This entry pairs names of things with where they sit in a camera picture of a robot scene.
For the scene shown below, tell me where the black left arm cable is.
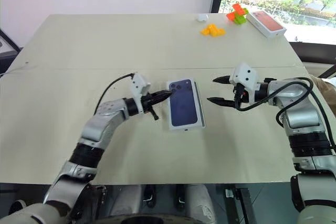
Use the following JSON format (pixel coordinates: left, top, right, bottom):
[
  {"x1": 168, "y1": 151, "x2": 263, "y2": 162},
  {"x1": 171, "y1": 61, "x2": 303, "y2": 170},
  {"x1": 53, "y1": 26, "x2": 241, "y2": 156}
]
[{"x1": 94, "y1": 73, "x2": 136, "y2": 114}]

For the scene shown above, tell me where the brown fabric cushion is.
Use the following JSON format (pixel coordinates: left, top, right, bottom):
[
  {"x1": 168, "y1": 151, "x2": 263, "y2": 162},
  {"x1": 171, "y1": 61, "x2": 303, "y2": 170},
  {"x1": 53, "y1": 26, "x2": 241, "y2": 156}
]
[{"x1": 311, "y1": 74, "x2": 336, "y2": 118}]

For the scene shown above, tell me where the white box orange phone print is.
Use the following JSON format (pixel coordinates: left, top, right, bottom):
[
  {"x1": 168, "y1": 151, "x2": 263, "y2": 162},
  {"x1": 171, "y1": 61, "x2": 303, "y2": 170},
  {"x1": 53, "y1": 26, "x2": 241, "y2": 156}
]
[{"x1": 246, "y1": 9, "x2": 287, "y2": 39}]

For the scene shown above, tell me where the white phone box base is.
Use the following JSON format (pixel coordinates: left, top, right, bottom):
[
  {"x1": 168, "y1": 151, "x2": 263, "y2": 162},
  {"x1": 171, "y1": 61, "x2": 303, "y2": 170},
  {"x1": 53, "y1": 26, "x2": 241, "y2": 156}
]
[{"x1": 198, "y1": 81, "x2": 206, "y2": 130}]

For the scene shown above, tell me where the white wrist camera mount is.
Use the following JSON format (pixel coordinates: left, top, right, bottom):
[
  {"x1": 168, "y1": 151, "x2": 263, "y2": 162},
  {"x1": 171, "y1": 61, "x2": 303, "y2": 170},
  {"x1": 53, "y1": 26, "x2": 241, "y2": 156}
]
[
  {"x1": 229, "y1": 62, "x2": 260, "y2": 104},
  {"x1": 131, "y1": 73, "x2": 152, "y2": 101}
]

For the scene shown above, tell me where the black framed panel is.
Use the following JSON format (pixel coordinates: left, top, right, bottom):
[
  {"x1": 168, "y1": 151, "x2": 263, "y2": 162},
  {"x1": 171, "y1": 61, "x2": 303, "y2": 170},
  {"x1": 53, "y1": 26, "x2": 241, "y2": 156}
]
[{"x1": 0, "y1": 28, "x2": 21, "y2": 76}]

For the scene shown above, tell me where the green toy brick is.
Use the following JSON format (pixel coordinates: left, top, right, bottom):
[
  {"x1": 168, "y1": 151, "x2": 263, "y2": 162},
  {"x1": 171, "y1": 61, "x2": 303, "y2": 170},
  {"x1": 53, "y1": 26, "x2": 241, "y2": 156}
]
[{"x1": 234, "y1": 7, "x2": 250, "y2": 25}]

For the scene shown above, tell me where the yellow toy brick stack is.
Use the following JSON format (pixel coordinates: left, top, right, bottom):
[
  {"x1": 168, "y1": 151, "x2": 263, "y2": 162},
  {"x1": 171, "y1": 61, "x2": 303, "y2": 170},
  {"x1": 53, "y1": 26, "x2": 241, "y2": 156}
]
[{"x1": 199, "y1": 23, "x2": 227, "y2": 37}]

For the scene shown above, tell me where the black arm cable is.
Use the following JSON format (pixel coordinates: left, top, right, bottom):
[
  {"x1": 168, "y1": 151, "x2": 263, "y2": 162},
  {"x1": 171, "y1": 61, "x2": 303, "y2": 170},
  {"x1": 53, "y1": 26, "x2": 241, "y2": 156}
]
[
  {"x1": 236, "y1": 76, "x2": 336, "y2": 154},
  {"x1": 94, "y1": 73, "x2": 136, "y2": 114}
]

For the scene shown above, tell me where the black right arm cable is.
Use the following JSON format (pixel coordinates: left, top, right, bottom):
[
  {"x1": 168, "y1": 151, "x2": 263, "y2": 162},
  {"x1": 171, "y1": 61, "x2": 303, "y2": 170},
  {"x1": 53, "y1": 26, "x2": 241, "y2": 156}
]
[{"x1": 236, "y1": 76, "x2": 336, "y2": 154}]

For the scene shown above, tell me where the dark window sill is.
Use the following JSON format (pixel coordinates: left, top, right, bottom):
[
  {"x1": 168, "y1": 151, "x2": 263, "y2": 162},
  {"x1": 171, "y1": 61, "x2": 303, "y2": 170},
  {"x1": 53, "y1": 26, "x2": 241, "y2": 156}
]
[{"x1": 288, "y1": 40, "x2": 336, "y2": 65}]

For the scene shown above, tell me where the orange toy brick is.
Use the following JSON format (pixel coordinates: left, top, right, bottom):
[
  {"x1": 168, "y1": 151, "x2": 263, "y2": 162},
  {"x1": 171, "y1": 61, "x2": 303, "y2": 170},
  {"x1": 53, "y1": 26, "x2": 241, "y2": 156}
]
[{"x1": 226, "y1": 3, "x2": 245, "y2": 22}]

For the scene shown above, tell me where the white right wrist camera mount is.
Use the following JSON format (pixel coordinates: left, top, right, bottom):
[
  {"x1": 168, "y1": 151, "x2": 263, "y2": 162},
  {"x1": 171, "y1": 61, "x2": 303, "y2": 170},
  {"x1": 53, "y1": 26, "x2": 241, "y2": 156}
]
[{"x1": 229, "y1": 62, "x2": 260, "y2": 104}]

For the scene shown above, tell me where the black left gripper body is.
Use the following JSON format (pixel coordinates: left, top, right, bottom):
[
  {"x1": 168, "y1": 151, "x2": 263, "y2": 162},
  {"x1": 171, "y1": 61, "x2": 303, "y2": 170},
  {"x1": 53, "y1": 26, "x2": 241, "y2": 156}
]
[{"x1": 141, "y1": 92, "x2": 160, "y2": 121}]

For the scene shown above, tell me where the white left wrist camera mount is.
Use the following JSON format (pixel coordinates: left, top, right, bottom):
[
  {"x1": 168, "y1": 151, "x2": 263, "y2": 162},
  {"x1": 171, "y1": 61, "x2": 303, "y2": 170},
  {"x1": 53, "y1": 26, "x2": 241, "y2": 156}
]
[{"x1": 131, "y1": 73, "x2": 152, "y2": 101}]

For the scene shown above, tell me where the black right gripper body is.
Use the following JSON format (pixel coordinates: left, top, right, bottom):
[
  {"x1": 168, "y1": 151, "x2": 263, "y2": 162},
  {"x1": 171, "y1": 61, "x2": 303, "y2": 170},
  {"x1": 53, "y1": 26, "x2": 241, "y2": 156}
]
[{"x1": 232, "y1": 83, "x2": 249, "y2": 110}]

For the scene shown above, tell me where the black metal table bracket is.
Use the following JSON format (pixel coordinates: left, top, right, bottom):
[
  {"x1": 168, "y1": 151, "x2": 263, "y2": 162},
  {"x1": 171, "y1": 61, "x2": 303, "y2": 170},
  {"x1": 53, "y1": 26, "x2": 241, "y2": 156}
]
[{"x1": 224, "y1": 187, "x2": 257, "y2": 224}]

